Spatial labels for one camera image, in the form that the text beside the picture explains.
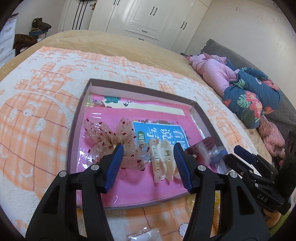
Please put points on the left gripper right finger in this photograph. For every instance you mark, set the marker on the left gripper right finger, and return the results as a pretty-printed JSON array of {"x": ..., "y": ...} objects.
[{"x": 240, "y": 216}]

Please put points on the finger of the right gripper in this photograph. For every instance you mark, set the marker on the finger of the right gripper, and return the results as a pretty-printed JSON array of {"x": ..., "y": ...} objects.
[
  {"x": 261, "y": 188},
  {"x": 264, "y": 168}
]

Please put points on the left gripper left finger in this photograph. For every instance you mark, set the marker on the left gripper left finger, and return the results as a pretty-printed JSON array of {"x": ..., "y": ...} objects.
[{"x": 55, "y": 218}]

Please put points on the yellow hair clip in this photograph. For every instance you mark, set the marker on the yellow hair clip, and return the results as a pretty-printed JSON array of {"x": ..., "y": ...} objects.
[{"x": 214, "y": 213}]

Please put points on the white claw hair clip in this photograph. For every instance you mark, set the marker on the white claw hair clip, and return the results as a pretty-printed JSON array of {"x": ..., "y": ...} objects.
[{"x": 163, "y": 162}]

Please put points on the clear pearl claw hair clip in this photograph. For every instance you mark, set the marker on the clear pearl claw hair clip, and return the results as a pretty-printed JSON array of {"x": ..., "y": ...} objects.
[{"x": 147, "y": 235}]

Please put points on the sheer red-dotted bow hairpiece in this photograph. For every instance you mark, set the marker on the sheer red-dotted bow hairpiece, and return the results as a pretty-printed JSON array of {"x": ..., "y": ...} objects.
[{"x": 137, "y": 153}]

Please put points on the white card with earrings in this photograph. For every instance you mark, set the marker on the white card with earrings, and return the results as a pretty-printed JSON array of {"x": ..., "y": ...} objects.
[{"x": 202, "y": 153}]

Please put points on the right hand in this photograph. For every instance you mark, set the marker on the right hand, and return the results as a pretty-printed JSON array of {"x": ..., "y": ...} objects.
[{"x": 274, "y": 219}]

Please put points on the pink knitted blanket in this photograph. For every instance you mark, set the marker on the pink knitted blanket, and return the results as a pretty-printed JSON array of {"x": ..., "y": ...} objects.
[{"x": 271, "y": 137}]

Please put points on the small blue cube box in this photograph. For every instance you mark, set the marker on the small blue cube box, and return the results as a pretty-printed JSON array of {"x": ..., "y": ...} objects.
[{"x": 218, "y": 154}]

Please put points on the grey headboard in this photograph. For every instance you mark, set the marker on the grey headboard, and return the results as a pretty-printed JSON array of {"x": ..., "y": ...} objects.
[{"x": 284, "y": 116}]

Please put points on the blue floral quilt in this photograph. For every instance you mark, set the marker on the blue floral quilt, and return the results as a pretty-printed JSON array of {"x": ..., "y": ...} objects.
[{"x": 252, "y": 95}]

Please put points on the pink quilt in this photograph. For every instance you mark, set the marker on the pink quilt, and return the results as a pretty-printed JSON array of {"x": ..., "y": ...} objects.
[{"x": 214, "y": 71}]

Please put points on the pink book with blue label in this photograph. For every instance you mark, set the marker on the pink book with blue label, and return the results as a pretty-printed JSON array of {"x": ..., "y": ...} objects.
[{"x": 138, "y": 150}]

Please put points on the grey shallow cardboard box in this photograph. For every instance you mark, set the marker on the grey shallow cardboard box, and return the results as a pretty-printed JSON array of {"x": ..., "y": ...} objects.
[{"x": 138, "y": 148}]

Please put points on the orange white plaid blanket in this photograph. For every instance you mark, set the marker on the orange white plaid blanket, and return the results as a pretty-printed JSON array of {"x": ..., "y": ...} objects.
[{"x": 23, "y": 185}]

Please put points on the tan bed cover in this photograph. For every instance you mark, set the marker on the tan bed cover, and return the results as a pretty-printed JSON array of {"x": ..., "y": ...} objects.
[{"x": 104, "y": 44}]

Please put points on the white wardrobe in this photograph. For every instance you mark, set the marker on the white wardrobe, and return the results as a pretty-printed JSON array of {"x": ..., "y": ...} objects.
[{"x": 168, "y": 24}]

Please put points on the white drawer cabinet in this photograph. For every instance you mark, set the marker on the white drawer cabinet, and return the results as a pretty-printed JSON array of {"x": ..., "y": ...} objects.
[{"x": 7, "y": 51}]

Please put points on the dark clothes pile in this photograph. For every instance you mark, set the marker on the dark clothes pile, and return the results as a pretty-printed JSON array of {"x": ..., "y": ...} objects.
[{"x": 23, "y": 41}]

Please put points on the white door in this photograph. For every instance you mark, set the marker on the white door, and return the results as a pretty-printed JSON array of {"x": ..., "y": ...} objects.
[{"x": 76, "y": 15}]

